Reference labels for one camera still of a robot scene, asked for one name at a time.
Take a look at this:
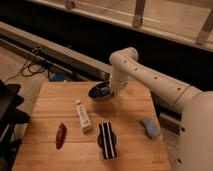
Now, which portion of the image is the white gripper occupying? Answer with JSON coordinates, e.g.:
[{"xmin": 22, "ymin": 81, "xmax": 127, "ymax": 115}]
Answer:
[{"xmin": 109, "ymin": 79, "xmax": 126, "ymax": 96}]

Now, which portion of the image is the dark ceramic bowl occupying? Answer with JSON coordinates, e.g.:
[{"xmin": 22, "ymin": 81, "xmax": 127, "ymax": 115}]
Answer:
[{"xmin": 88, "ymin": 81, "xmax": 114, "ymax": 101}]

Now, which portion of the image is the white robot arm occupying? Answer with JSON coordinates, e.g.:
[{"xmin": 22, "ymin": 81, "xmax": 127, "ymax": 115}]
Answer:
[{"xmin": 109, "ymin": 47, "xmax": 213, "ymax": 171}]

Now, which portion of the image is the white tube with cap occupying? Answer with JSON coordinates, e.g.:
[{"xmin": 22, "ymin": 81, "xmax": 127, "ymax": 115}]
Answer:
[{"xmin": 76, "ymin": 100, "xmax": 93, "ymax": 134}]

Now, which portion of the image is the blue sponge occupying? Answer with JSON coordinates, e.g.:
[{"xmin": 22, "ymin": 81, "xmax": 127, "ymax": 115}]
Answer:
[{"xmin": 141, "ymin": 117, "xmax": 160, "ymax": 138}]

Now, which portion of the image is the blue object on floor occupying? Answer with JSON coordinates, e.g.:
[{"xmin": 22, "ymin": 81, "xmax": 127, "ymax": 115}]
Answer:
[{"xmin": 50, "ymin": 74, "xmax": 66, "ymax": 82}]

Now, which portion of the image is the black white striped object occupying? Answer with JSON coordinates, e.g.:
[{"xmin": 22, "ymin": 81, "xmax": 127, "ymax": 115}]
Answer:
[{"xmin": 97, "ymin": 122, "xmax": 117, "ymax": 160}]

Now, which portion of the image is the black chair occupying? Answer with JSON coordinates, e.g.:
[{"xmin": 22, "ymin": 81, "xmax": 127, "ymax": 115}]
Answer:
[{"xmin": 0, "ymin": 80, "xmax": 30, "ymax": 171}]

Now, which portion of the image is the metal floor rail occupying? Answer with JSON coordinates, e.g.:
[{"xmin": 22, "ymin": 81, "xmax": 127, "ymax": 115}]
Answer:
[{"xmin": 0, "ymin": 21, "xmax": 213, "ymax": 134}]

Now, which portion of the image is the black cable on floor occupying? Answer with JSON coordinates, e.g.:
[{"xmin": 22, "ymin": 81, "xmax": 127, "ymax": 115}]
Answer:
[{"xmin": 4, "ymin": 49, "xmax": 51, "ymax": 84}]

